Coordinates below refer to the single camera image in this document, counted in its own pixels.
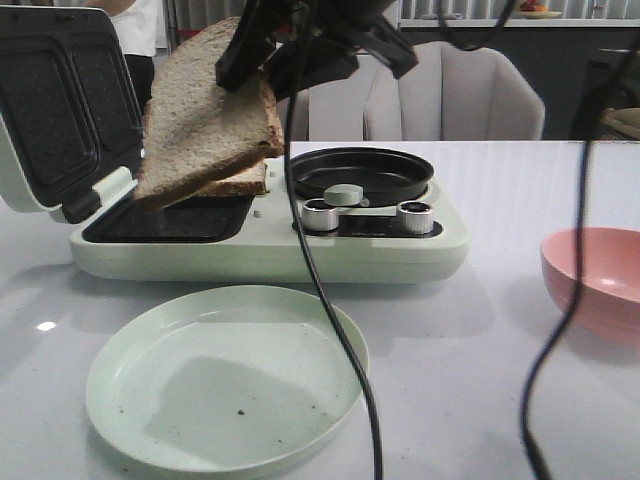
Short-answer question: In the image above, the pink plastic bowl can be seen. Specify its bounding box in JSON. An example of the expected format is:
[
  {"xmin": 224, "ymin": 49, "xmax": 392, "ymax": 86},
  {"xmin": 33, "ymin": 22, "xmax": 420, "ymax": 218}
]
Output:
[{"xmin": 540, "ymin": 227, "xmax": 639, "ymax": 347}]

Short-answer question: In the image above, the left grey upholstered chair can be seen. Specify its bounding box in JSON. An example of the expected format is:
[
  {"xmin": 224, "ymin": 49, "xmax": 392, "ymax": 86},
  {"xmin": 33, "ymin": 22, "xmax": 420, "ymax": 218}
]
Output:
[{"xmin": 276, "ymin": 89, "xmax": 309, "ymax": 141}]

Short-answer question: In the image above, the right silver control knob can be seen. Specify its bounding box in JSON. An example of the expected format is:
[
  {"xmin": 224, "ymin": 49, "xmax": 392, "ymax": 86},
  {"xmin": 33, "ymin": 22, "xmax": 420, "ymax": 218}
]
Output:
[{"xmin": 396, "ymin": 201, "xmax": 434, "ymax": 235}]

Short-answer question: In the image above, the left silver control knob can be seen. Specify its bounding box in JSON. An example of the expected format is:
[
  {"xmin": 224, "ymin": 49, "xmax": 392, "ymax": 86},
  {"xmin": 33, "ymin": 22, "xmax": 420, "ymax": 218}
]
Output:
[{"xmin": 301, "ymin": 198, "xmax": 339, "ymax": 232}]

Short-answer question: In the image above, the mint green sandwich maker lid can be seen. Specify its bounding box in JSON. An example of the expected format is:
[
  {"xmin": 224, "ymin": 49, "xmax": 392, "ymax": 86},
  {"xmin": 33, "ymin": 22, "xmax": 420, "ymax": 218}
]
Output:
[{"xmin": 1, "ymin": 5, "xmax": 142, "ymax": 224}]

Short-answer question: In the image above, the dark appliance at right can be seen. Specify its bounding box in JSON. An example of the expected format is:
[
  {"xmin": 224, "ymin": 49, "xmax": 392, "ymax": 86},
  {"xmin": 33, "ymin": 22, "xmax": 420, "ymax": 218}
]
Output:
[{"xmin": 570, "ymin": 48, "xmax": 639, "ymax": 141}]

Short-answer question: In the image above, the silver control knob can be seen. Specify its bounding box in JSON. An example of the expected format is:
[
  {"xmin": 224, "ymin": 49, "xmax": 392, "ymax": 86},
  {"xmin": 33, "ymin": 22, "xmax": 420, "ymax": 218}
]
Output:
[
  {"xmin": 396, "ymin": 201, "xmax": 434, "ymax": 235},
  {"xmin": 301, "ymin": 198, "xmax": 339, "ymax": 232}
]

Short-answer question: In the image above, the mint green round plate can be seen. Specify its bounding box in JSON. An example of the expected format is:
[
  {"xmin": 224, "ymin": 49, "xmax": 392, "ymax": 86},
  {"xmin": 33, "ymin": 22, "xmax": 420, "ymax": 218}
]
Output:
[{"xmin": 86, "ymin": 285, "xmax": 361, "ymax": 479}]

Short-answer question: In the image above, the mint green breakfast maker base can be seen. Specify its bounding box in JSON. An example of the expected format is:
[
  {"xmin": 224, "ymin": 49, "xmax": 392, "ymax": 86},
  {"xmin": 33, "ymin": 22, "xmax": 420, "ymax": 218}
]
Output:
[{"xmin": 70, "ymin": 159, "xmax": 469, "ymax": 284}]

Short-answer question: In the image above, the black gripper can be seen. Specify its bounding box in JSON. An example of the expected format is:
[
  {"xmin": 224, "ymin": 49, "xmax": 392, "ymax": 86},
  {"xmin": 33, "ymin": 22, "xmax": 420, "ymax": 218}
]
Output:
[{"xmin": 215, "ymin": 0, "xmax": 418, "ymax": 101}]

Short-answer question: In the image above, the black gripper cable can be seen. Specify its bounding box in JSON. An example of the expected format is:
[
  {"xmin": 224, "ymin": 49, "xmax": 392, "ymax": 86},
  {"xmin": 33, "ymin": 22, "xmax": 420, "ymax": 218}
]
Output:
[{"xmin": 284, "ymin": 0, "xmax": 385, "ymax": 480}]

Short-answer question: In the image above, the grey upholstered chair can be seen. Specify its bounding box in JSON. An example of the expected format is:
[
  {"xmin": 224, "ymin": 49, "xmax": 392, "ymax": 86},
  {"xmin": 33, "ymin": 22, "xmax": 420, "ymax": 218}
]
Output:
[
  {"xmin": 363, "ymin": 41, "xmax": 545, "ymax": 141},
  {"xmin": 276, "ymin": 89, "xmax": 309, "ymax": 141}
]

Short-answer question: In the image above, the fruit plate on counter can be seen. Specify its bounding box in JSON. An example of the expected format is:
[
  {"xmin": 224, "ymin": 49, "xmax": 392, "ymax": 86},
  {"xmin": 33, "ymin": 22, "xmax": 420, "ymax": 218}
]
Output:
[{"xmin": 515, "ymin": 1, "xmax": 563, "ymax": 20}]

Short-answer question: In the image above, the person in white shirt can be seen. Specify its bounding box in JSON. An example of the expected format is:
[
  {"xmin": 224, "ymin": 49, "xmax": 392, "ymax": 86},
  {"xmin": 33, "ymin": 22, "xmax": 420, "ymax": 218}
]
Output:
[{"xmin": 82, "ymin": 0, "xmax": 161, "ymax": 113}]

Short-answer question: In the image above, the white bread slice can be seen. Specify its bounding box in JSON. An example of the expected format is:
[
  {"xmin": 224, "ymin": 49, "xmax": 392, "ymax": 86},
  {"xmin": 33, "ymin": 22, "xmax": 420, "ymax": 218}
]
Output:
[
  {"xmin": 133, "ymin": 17, "xmax": 284, "ymax": 209},
  {"xmin": 189, "ymin": 160, "xmax": 267, "ymax": 198}
]

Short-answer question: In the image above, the right grey upholstered chair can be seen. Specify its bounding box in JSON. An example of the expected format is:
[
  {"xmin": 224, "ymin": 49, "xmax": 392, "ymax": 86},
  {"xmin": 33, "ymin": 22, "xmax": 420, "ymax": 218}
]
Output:
[{"xmin": 363, "ymin": 41, "xmax": 545, "ymax": 141}]

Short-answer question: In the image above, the black round frying pan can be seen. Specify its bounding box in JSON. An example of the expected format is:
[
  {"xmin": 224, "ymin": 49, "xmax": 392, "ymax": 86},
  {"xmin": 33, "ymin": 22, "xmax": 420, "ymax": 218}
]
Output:
[{"xmin": 291, "ymin": 147, "xmax": 434, "ymax": 208}]

